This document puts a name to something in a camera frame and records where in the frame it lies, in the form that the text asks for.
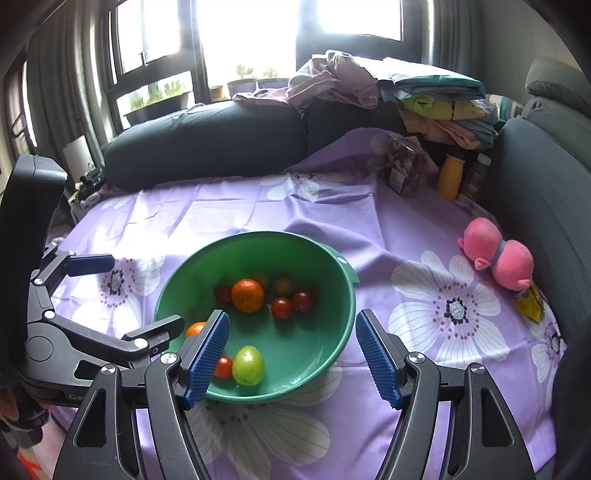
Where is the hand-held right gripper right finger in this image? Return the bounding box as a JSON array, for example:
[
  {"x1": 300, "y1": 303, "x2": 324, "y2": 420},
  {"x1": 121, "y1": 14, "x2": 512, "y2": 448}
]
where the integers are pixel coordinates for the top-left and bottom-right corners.
[{"x1": 355, "y1": 308, "x2": 537, "y2": 480}]

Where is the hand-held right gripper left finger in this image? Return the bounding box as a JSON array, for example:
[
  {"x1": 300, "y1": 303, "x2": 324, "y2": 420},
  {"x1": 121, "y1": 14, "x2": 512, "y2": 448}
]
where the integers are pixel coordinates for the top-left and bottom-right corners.
[{"x1": 52, "y1": 309, "x2": 230, "y2": 480}]

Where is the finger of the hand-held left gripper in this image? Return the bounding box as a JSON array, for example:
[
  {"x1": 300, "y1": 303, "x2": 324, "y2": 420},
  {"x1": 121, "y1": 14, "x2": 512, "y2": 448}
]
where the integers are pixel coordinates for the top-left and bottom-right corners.
[
  {"x1": 44, "y1": 314, "x2": 186, "y2": 391},
  {"x1": 31, "y1": 240, "x2": 116, "y2": 291}
]

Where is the green oval fruit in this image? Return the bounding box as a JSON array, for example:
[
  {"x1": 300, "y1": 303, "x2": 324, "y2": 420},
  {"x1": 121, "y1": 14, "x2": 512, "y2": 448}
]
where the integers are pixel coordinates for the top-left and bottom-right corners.
[{"x1": 232, "y1": 344, "x2": 266, "y2": 387}]

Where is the large orange mandarin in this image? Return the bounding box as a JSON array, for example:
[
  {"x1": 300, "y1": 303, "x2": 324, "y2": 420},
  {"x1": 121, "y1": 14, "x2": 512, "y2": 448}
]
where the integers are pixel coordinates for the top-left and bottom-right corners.
[{"x1": 230, "y1": 278, "x2": 266, "y2": 314}]

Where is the green plastic bowl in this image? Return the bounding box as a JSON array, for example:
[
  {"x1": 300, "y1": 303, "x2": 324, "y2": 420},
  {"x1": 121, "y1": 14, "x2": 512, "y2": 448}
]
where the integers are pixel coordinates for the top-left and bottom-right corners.
[{"x1": 153, "y1": 230, "x2": 361, "y2": 406}]

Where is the black tangled item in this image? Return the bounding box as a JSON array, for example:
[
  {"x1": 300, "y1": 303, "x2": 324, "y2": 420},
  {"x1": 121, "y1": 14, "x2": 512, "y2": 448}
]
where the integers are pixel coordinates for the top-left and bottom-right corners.
[{"x1": 74, "y1": 167, "x2": 106, "y2": 197}]

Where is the white cylindrical object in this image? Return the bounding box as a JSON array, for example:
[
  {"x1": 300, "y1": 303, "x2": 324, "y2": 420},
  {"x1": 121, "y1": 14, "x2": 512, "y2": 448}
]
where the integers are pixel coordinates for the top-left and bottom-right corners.
[{"x1": 62, "y1": 136, "x2": 94, "y2": 177}]

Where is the grey curtain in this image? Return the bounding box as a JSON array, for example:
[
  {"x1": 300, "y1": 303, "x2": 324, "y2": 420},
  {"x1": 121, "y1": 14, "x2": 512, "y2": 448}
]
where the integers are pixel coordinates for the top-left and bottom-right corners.
[{"x1": 25, "y1": 0, "x2": 114, "y2": 155}]

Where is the purple floral bed sheet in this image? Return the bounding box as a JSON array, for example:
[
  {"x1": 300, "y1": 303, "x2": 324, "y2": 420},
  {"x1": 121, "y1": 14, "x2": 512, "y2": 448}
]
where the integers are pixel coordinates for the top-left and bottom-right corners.
[{"x1": 48, "y1": 127, "x2": 567, "y2": 480}]

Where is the yellow snack packet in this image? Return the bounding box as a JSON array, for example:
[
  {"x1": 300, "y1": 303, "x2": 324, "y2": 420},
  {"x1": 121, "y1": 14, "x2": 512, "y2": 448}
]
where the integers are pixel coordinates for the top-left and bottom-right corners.
[{"x1": 515, "y1": 281, "x2": 546, "y2": 322}]

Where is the pink plush toy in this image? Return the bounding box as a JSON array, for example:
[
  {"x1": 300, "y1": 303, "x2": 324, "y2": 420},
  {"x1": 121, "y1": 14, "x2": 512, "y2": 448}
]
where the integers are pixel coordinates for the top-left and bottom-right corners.
[{"x1": 457, "y1": 217, "x2": 535, "y2": 292}]

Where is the window planter box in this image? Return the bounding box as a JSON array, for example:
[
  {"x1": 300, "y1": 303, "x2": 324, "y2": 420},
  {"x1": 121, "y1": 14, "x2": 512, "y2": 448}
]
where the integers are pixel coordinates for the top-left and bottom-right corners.
[{"x1": 124, "y1": 80, "x2": 194, "y2": 126}]

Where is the dark grey long cushion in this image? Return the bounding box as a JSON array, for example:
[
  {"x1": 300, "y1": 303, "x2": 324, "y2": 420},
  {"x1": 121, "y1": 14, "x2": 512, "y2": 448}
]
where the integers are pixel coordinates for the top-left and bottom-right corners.
[{"x1": 103, "y1": 99, "x2": 308, "y2": 191}]

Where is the clear bag of nuts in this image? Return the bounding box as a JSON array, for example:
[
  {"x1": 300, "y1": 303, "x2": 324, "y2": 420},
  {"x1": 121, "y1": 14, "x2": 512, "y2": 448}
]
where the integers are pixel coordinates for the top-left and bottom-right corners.
[{"x1": 380, "y1": 135, "x2": 438, "y2": 198}]

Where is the yellow bottle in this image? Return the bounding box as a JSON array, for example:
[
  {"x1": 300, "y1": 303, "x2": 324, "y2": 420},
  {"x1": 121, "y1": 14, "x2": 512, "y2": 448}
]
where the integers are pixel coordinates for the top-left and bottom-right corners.
[{"x1": 436, "y1": 154, "x2": 465, "y2": 200}]

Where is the dark glass jar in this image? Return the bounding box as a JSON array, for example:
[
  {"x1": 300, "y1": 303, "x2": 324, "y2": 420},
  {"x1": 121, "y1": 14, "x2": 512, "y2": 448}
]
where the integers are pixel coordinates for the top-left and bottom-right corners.
[{"x1": 470, "y1": 153, "x2": 493, "y2": 197}]

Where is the dark grey short cushion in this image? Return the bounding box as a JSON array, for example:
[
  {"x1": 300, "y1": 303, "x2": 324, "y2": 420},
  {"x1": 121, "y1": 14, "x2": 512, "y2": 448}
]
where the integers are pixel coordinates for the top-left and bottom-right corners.
[{"x1": 306, "y1": 98, "x2": 404, "y2": 158}]

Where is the dark grey sofa backrest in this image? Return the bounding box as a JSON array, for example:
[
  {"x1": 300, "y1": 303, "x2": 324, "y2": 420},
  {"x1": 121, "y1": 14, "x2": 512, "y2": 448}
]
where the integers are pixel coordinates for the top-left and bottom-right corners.
[{"x1": 480, "y1": 55, "x2": 591, "y2": 480}]

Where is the stack of folded clothes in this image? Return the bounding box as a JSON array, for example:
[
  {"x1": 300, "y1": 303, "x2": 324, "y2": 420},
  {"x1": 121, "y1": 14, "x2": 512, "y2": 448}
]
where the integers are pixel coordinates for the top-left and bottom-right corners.
[{"x1": 378, "y1": 56, "x2": 500, "y2": 149}]

